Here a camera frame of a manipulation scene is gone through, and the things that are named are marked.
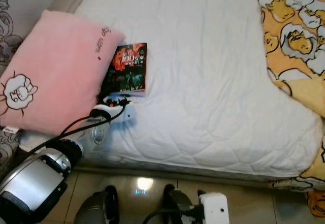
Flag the pink pillow with sheep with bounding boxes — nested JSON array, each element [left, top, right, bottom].
[[0, 10, 126, 136]]

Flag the white quilted mattress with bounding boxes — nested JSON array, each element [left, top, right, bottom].
[[18, 0, 323, 179]]

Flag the yellow cartoon print blanket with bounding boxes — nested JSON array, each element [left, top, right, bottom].
[[251, 0, 325, 217]]

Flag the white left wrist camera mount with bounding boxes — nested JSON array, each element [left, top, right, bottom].
[[89, 105, 113, 123]]

